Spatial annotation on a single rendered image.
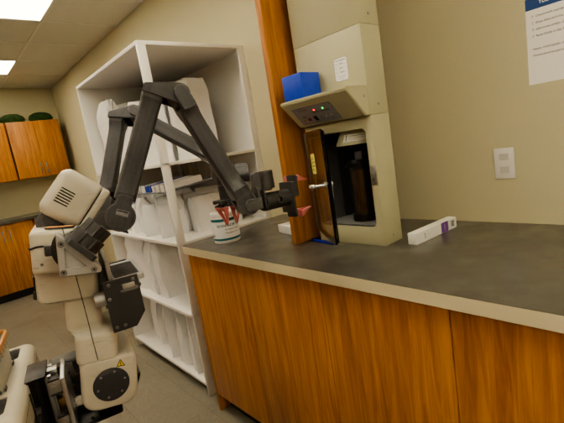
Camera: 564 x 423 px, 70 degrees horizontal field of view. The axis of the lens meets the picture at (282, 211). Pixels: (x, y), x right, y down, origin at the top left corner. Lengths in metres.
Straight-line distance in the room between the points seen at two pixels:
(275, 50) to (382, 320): 1.07
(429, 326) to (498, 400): 0.22
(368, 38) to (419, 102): 0.46
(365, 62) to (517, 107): 0.57
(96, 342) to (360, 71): 1.21
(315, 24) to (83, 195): 0.99
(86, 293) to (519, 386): 1.18
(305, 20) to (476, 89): 0.69
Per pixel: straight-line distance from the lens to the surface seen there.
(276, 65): 1.68
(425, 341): 1.21
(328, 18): 1.57
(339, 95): 1.39
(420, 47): 1.85
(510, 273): 1.21
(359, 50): 1.47
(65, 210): 1.30
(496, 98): 1.71
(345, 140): 1.54
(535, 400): 1.16
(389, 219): 1.51
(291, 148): 1.66
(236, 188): 1.22
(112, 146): 1.67
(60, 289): 1.36
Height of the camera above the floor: 1.36
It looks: 9 degrees down
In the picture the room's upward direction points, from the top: 9 degrees counter-clockwise
